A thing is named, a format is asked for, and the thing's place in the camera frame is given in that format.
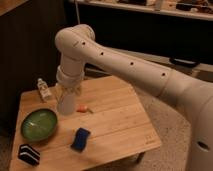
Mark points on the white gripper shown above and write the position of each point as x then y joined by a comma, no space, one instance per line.
68,82

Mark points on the white ceramic cup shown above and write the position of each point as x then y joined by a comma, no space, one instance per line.
67,103

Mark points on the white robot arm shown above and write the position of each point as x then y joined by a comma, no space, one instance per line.
191,97

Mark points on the black white striped eraser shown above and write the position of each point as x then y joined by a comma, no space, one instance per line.
28,154

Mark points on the orange toy carrot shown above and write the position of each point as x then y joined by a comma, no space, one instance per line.
83,109

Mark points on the small white bottle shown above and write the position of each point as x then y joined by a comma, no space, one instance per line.
44,90

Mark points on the green bowl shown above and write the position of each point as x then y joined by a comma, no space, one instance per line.
39,125

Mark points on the wooden table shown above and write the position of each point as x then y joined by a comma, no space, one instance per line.
119,128

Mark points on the blue sponge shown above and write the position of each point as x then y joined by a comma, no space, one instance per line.
80,139

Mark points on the metal pole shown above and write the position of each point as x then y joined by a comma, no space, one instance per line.
77,12

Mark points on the black handle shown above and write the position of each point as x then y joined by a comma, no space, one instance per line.
189,64

